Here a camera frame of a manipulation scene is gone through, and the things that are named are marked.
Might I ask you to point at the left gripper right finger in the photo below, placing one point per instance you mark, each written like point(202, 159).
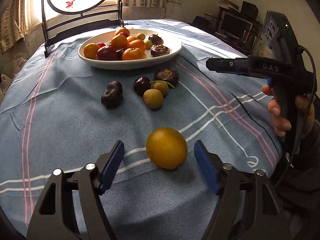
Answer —
point(230, 186)

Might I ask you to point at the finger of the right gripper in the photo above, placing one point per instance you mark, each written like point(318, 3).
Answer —
point(238, 66)

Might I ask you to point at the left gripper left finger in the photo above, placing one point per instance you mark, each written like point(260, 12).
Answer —
point(93, 181)

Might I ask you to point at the large yellow-green citrus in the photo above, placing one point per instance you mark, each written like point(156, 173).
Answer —
point(167, 148)

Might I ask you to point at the large dark plum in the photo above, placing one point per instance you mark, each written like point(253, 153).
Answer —
point(106, 53)

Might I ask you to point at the large orange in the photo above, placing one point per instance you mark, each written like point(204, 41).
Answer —
point(119, 42)

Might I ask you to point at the orange tangerine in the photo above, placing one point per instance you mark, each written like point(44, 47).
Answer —
point(122, 31)
point(90, 51)

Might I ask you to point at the red cherry tomato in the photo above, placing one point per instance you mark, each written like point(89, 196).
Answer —
point(100, 44)

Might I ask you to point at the person right hand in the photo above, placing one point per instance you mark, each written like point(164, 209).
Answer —
point(282, 125)

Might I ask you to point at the computer monitor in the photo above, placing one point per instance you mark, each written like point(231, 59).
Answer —
point(234, 26)

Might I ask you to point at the white oval plate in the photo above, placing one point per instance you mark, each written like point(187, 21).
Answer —
point(158, 46)

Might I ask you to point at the dark wrinkled passion fruit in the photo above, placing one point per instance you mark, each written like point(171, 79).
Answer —
point(169, 75)

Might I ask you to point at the blue striped tablecloth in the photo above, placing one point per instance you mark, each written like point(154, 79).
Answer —
point(52, 117)

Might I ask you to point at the dark oblong fruit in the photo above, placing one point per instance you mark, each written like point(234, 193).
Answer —
point(112, 95)

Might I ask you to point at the small yellow-green fruit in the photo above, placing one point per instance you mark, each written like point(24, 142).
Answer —
point(153, 98)

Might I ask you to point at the orange tangerine plate front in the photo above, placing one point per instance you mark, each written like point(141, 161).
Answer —
point(133, 54)

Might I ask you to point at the orange tangerine on plate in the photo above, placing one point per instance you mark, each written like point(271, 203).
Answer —
point(122, 31)

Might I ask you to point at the round bird painting screen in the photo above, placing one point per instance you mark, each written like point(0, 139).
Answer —
point(78, 10)

